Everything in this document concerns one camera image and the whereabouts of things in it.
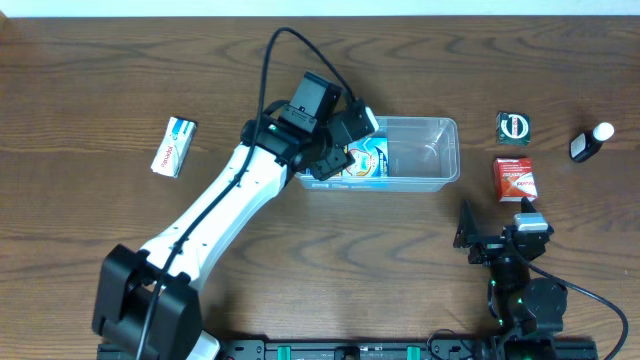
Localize clear plastic container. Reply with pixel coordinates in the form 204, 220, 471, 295
296, 116, 460, 193

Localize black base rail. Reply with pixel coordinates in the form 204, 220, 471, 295
97, 337, 599, 360

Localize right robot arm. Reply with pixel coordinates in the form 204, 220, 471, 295
453, 197, 568, 360

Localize blue medicine box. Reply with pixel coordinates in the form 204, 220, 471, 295
312, 137, 390, 190

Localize white Panadol box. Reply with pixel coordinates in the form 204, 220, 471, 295
151, 116, 197, 178

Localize green Zam-Buk box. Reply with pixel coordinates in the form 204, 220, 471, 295
496, 111, 531, 146

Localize dark bottle white cap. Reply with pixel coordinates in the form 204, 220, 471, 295
569, 122, 615, 163

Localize red Panadol ActiFast box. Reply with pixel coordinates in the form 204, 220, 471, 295
493, 157, 538, 202

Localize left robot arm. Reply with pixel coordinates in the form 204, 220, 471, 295
92, 73, 379, 360

